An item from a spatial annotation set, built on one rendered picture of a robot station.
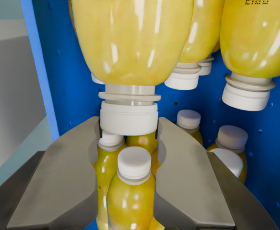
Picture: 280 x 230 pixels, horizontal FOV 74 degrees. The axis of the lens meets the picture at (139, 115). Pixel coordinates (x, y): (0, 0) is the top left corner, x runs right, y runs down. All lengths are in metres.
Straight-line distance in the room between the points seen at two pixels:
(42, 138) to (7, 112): 1.16
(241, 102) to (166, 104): 0.19
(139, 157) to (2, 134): 0.42
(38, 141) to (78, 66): 1.53
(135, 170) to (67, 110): 0.11
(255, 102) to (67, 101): 0.19
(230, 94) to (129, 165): 0.12
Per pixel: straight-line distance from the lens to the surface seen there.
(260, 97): 0.19
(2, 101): 0.56
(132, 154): 0.22
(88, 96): 0.28
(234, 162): 0.24
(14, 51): 0.59
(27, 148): 1.85
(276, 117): 0.30
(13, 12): 1.47
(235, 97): 0.19
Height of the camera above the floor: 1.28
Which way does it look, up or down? 62 degrees down
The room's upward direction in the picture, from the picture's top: 176 degrees clockwise
